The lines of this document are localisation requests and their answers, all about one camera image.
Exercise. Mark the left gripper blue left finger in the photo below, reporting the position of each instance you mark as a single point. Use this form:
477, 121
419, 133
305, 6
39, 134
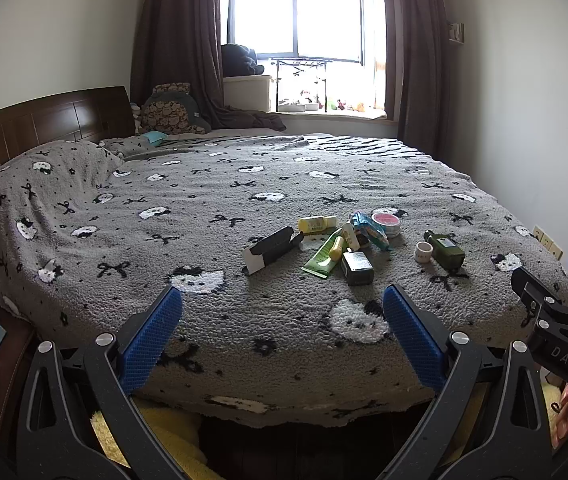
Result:
77, 417

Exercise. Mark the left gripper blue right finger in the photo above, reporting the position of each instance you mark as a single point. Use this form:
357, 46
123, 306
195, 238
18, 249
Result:
488, 418

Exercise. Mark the dark green glass bottle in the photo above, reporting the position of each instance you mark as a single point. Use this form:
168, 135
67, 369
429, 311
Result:
449, 255

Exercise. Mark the small white cream jar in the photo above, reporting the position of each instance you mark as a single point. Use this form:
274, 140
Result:
423, 252

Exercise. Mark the dark square box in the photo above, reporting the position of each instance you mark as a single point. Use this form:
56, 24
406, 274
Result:
357, 269

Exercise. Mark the blue wet wipes pack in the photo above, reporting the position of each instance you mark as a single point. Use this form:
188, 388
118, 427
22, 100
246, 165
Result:
372, 231

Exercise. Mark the black and white box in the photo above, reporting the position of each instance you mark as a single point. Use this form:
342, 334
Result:
266, 251

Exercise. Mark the small yellow tube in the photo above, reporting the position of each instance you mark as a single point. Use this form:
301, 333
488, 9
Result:
338, 248

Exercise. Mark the green cosmetic tube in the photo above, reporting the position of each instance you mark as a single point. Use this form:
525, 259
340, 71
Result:
320, 265

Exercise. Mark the white tube yellow logo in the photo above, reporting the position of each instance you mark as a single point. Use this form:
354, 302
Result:
350, 236

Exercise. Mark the yellow bottle white cap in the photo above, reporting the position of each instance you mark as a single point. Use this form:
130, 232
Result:
316, 224

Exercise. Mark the yellow fluffy rug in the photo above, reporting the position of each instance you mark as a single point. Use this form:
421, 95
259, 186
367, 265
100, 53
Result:
176, 430

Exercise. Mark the round tin pink lid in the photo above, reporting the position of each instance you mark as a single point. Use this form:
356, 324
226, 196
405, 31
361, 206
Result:
388, 221

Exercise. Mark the dark brown right curtain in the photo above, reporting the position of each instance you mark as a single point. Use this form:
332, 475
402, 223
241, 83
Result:
418, 72

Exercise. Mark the dark brown curtain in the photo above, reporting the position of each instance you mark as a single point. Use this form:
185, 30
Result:
418, 72
180, 41

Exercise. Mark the grey cat-pattern fleece blanket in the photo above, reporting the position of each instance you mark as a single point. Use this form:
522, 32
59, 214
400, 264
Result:
91, 233

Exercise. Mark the teal small object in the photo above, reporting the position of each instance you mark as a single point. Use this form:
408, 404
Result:
155, 138

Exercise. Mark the dark wooden headboard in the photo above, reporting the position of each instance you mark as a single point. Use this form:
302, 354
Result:
92, 114

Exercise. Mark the brown patterned pillow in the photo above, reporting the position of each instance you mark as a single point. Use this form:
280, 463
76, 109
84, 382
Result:
171, 109

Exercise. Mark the bright window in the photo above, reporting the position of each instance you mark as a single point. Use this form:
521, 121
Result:
350, 33

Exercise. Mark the white storage box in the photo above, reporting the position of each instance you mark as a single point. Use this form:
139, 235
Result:
250, 92

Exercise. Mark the metal drying rack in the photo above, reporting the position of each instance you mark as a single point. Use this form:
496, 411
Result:
300, 84

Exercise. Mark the dark brown left curtain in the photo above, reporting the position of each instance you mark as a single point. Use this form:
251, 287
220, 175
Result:
180, 41

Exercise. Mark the dark clothes pile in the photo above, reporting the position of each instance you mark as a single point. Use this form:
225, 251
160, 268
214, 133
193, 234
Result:
238, 61

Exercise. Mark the wall power socket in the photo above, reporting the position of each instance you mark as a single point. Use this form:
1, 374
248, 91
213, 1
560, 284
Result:
547, 242

